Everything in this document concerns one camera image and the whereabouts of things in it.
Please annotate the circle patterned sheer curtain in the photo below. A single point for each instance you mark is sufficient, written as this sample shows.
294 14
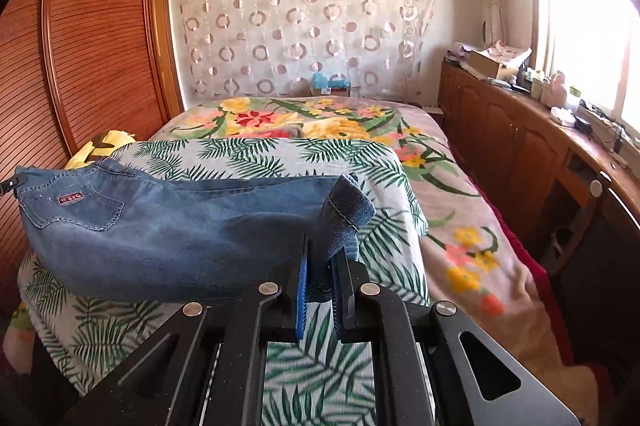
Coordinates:
300 15

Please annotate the palm leaf printed sheet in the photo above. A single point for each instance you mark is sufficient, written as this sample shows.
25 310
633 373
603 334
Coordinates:
300 155

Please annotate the brown wooden cabinet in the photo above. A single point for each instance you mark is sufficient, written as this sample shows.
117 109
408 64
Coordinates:
500 135

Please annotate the brown slatted wooden wardrobe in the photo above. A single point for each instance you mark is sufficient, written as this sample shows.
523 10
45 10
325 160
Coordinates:
100 30

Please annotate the blue tissue packet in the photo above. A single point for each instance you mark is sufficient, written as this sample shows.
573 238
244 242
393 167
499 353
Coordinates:
325 81

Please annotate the pink bottle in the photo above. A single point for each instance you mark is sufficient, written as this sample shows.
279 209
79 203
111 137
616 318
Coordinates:
556 90

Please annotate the wooden framed window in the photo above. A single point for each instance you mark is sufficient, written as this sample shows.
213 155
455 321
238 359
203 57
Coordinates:
590 15

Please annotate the floral pink blanket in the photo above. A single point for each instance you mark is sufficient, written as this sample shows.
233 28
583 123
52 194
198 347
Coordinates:
450 206

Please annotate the cardboard box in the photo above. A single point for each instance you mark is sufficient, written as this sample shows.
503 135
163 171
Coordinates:
492 63

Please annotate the blue denim pants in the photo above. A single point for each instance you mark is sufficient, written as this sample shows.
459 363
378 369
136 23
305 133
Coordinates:
175 231

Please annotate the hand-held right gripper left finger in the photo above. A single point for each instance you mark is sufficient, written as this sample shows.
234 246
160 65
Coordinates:
301 293

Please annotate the red blanket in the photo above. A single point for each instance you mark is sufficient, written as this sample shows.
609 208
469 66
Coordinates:
540 286

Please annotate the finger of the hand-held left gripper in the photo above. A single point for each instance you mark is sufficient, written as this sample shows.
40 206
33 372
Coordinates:
7 185

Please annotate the yellow plush toy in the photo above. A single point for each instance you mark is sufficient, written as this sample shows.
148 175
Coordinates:
117 139

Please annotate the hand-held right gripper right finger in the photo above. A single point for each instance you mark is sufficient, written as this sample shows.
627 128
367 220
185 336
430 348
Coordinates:
339 303

